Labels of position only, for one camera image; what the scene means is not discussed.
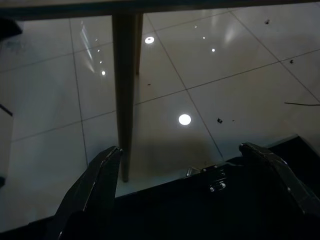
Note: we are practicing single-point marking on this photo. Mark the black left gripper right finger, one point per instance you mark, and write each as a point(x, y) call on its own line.
point(282, 172)

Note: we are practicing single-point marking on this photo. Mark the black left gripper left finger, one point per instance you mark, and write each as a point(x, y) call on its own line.
point(95, 190)

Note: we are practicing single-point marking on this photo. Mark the small black floor debris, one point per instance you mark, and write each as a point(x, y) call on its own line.
point(219, 120)

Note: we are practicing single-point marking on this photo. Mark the wooden table leg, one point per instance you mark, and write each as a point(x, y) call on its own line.
point(125, 100)

